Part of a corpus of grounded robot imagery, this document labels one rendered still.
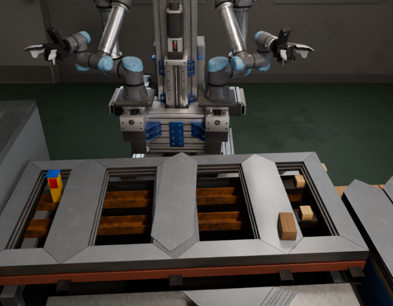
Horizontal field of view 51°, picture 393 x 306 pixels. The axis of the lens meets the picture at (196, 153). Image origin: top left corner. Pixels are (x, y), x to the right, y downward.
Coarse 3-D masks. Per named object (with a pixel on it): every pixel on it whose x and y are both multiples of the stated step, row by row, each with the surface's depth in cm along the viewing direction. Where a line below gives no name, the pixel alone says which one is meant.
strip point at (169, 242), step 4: (152, 236) 171; (156, 236) 171; (160, 236) 171; (164, 236) 171; (168, 236) 171; (172, 236) 171; (176, 236) 171; (180, 236) 171; (184, 236) 171; (188, 236) 171; (192, 236) 171; (160, 240) 169; (164, 240) 169; (168, 240) 169; (172, 240) 169; (176, 240) 169; (180, 240) 168; (184, 240) 168; (164, 244) 167; (168, 244) 167; (172, 244) 167; (176, 244) 167; (180, 244) 167; (168, 248) 165; (172, 248) 165
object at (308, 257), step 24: (120, 168) 214; (144, 168) 215; (216, 168) 216; (240, 168) 216; (288, 168) 218; (312, 192) 200; (24, 216) 186; (96, 216) 184; (192, 240) 169; (72, 264) 159; (96, 264) 160; (120, 264) 160; (144, 264) 161; (168, 264) 162; (192, 264) 162; (216, 264) 163; (240, 264) 164
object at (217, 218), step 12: (120, 216) 203; (132, 216) 203; (144, 216) 203; (204, 216) 205; (216, 216) 206; (228, 216) 206; (240, 216) 206; (36, 228) 202; (48, 228) 202; (108, 228) 197; (120, 228) 197; (132, 228) 197; (144, 228) 198; (204, 228) 200; (216, 228) 200; (228, 228) 201; (240, 228) 201
